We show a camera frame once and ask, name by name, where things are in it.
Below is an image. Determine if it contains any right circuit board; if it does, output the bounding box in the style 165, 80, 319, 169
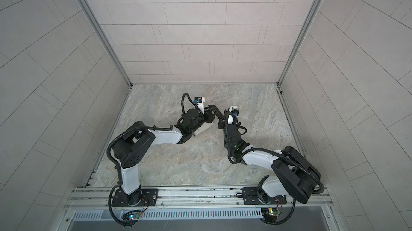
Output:
261, 207, 282, 223

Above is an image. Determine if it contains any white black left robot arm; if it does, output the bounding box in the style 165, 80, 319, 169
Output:
106, 105, 223, 206

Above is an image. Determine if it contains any circuit board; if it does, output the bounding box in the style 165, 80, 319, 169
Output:
261, 207, 282, 223
122, 210, 144, 221

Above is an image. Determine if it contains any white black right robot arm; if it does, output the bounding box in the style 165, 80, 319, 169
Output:
218, 120, 325, 204

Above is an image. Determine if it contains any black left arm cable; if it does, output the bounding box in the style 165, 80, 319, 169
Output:
106, 93, 205, 227

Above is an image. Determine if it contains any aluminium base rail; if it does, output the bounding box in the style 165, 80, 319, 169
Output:
57, 184, 342, 231

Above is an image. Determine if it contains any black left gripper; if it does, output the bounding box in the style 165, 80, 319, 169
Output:
188, 106, 217, 135

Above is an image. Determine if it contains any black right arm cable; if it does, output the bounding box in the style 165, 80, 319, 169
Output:
223, 111, 326, 226

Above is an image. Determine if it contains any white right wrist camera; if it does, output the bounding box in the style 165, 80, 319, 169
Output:
227, 105, 239, 124

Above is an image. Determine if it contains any aluminium corner post right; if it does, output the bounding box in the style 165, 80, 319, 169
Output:
277, 0, 323, 88

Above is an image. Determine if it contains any left circuit board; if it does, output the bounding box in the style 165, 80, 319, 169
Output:
122, 210, 144, 221

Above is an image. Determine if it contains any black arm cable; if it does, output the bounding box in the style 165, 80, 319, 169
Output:
106, 93, 205, 227
223, 111, 326, 226

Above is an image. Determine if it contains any white remote control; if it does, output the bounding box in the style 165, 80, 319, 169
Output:
193, 123, 214, 136

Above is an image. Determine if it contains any aluminium corner post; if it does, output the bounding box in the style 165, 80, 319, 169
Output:
277, 0, 323, 88
76, 0, 133, 88

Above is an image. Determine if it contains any aluminium corner post left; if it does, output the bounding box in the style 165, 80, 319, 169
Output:
76, 0, 133, 88

